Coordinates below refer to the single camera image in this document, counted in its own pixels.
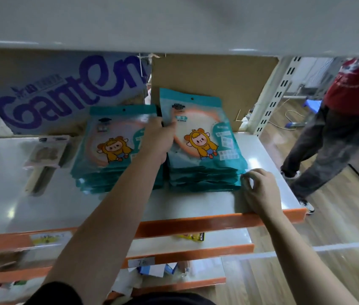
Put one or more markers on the pile of white paper cards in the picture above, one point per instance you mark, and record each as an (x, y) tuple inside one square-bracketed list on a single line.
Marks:
[(154, 271)]

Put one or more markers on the stack of teal packets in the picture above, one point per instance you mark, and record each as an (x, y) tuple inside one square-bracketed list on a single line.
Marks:
[(204, 107), (109, 123)]

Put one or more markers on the white metal shelf orange trim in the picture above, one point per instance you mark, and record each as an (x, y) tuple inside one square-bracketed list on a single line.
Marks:
[(55, 203)]

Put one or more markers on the white wall radiator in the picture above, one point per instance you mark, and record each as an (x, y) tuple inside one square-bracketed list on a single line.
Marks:
[(312, 73)]

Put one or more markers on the cardboard sheet blue lettering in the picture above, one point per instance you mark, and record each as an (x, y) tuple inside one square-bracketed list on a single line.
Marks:
[(55, 92)]

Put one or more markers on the person's black shirt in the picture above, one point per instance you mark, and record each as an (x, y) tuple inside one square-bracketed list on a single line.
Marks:
[(55, 295)]

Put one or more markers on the yellow white price label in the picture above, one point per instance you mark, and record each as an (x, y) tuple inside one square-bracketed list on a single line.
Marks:
[(50, 238)]

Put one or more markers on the person's left forearm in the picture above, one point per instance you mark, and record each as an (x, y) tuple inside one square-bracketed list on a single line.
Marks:
[(103, 225)]

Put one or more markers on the person's right hand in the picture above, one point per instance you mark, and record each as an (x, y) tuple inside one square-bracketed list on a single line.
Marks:
[(262, 193)]

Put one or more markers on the yellow snack sachet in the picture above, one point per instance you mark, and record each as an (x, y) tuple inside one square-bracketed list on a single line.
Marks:
[(192, 236)]

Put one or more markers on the white paper price tag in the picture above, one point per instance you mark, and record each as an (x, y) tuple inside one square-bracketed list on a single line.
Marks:
[(141, 262)]

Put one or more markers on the person's left hand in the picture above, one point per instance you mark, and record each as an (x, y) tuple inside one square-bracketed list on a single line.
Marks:
[(157, 139)]

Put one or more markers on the blue plastic stool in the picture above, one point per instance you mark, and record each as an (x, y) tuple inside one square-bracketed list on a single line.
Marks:
[(312, 105)]

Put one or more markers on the person's right forearm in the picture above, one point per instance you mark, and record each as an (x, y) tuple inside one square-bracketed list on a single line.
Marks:
[(303, 266)]

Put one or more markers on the plain brown cardboard sheet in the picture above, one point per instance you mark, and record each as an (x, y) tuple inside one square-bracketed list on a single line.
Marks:
[(214, 76)]

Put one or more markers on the beige hand mirror brown print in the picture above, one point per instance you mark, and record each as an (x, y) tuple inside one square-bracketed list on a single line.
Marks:
[(46, 152)]

